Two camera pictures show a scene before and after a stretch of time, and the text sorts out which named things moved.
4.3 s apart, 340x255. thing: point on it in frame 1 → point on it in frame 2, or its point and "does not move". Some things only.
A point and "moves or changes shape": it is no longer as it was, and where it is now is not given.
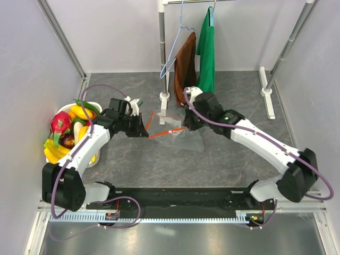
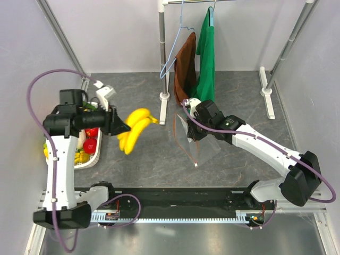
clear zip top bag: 172,128 → 198,151
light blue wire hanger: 175,42 does not move
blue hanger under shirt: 211,10 does not move
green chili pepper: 78,102 does not move
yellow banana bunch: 52,154 moves or changes shape
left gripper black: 139,130 → 113,122
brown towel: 185,68 does not move
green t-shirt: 205,49 does not move
